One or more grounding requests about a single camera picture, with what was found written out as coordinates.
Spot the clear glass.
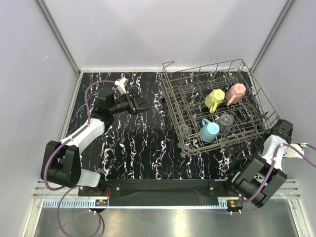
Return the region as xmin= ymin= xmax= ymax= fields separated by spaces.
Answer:
xmin=179 ymin=124 xmax=192 ymax=139

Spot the pink mug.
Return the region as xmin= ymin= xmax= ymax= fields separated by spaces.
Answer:
xmin=225 ymin=83 xmax=246 ymax=106

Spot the right aluminium corner post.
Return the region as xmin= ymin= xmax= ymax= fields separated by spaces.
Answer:
xmin=250 ymin=0 xmax=296 ymax=73

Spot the purple cable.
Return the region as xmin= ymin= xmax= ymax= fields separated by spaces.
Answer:
xmin=240 ymin=143 xmax=316 ymax=203
xmin=43 ymin=80 xmax=119 ymax=191

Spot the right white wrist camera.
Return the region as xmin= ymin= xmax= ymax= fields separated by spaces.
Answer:
xmin=283 ymin=144 xmax=305 ymax=159

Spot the clear glass tumbler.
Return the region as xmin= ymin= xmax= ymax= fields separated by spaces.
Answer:
xmin=218 ymin=113 xmax=234 ymax=137

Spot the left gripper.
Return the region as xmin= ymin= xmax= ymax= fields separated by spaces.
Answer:
xmin=109 ymin=88 xmax=154 ymax=116

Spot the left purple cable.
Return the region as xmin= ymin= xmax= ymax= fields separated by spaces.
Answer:
xmin=43 ymin=80 xmax=119 ymax=191

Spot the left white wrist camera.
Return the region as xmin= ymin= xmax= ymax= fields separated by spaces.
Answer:
xmin=115 ymin=78 xmax=128 ymax=95

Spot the aluminium corner post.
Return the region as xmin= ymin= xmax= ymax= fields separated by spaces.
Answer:
xmin=250 ymin=0 xmax=296 ymax=73
xmin=35 ymin=0 xmax=80 ymax=77

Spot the yellow mug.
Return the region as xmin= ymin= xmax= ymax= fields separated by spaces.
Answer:
xmin=204 ymin=89 xmax=225 ymax=113

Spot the blue mug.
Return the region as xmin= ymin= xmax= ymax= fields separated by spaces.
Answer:
xmin=199 ymin=118 xmax=220 ymax=143

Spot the black marbled mat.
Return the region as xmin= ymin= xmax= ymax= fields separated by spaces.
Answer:
xmin=68 ymin=72 xmax=273 ymax=179

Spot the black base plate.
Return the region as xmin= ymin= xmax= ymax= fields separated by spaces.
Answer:
xmin=78 ymin=179 xmax=237 ymax=197

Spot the aluminium rail front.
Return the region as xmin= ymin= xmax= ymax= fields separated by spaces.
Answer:
xmin=32 ymin=179 xmax=301 ymax=209

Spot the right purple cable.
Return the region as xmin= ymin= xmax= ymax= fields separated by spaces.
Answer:
xmin=240 ymin=143 xmax=316 ymax=203

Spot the grey wire dish rack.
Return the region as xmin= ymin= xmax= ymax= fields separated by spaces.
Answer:
xmin=161 ymin=58 xmax=283 ymax=157

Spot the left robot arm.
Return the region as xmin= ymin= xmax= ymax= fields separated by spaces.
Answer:
xmin=40 ymin=89 xmax=152 ymax=196

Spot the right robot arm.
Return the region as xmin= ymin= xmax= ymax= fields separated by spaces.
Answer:
xmin=224 ymin=119 xmax=293 ymax=208

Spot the left aluminium corner post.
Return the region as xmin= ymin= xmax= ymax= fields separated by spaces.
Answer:
xmin=35 ymin=0 xmax=80 ymax=77

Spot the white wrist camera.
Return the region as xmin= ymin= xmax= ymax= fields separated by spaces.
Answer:
xmin=115 ymin=78 xmax=128 ymax=95
xmin=283 ymin=144 xmax=305 ymax=159

